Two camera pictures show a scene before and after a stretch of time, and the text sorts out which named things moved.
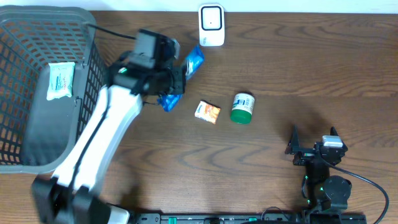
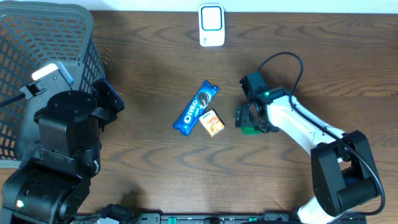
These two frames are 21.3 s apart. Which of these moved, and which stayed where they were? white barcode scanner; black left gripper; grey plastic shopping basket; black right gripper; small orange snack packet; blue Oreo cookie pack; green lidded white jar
Moved: small orange snack packet; black right gripper; green lidded white jar; blue Oreo cookie pack; black left gripper
Stayed: white barcode scanner; grey plastic shopping basket
